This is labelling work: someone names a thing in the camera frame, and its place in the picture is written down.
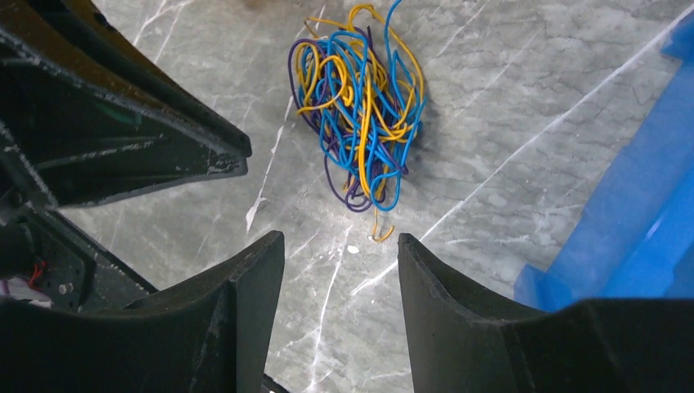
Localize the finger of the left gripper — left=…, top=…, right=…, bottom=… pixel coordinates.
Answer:
left=16, top=1, right=252, bottom=159

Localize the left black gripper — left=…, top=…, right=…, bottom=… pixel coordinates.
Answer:
left=1, top=27, right=247, bottom=312

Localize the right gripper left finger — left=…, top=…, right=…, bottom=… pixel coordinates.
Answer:
left=1, top=231, right=285, bottom=392

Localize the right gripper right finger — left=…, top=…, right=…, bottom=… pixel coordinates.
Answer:
left=398, top=233, right=693, bottom=392

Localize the blue yellow wire bundle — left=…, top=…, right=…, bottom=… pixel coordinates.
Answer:
left=287, top=0, right=430, bottom=244

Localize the blue plastic bin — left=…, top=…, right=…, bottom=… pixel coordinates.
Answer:
left=514, top=16, right=693, bottom=311

